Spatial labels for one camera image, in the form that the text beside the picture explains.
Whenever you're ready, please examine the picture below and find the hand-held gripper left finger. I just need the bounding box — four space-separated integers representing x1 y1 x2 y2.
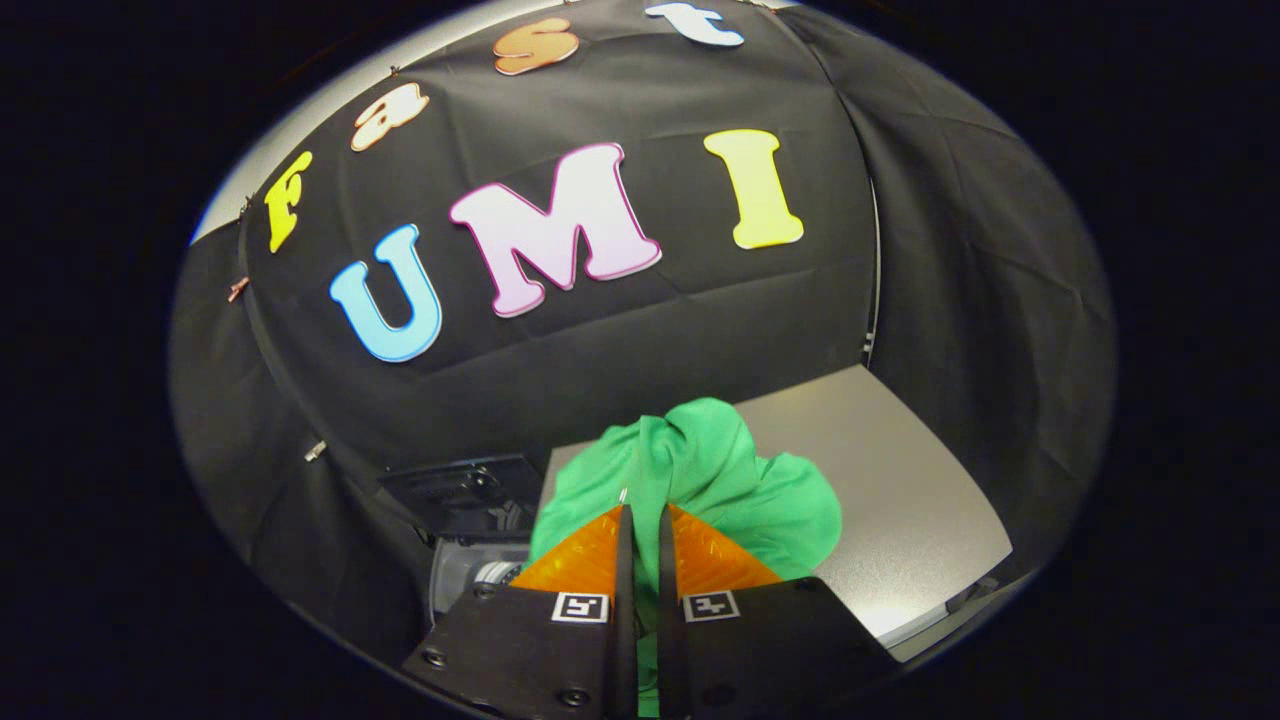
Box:
400 504 639 720

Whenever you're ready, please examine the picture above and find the green shirt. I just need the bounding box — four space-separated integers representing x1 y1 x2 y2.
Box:
528 397 844 720

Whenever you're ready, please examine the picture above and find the black backdrop cloth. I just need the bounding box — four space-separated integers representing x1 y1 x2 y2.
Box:
168 0 1119 661

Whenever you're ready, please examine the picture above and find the grey and beige cabinet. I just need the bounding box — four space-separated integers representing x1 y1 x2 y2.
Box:
545 365 1014 661

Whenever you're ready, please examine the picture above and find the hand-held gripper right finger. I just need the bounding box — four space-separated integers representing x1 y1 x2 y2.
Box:
656 502 898 720

